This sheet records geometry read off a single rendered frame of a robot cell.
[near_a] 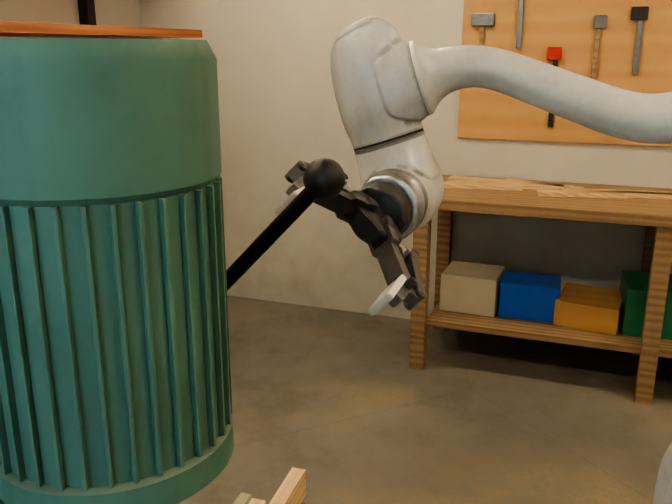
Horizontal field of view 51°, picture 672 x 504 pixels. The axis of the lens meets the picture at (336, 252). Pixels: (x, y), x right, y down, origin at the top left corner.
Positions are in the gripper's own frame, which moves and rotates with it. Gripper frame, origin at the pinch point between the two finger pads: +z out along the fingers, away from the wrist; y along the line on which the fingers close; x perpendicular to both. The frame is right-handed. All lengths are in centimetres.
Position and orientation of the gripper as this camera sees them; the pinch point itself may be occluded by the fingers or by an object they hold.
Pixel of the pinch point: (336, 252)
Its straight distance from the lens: 70.8
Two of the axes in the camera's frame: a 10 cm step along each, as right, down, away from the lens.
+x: 6.7, -6.3, -3.9
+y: -6.8, -7.3, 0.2
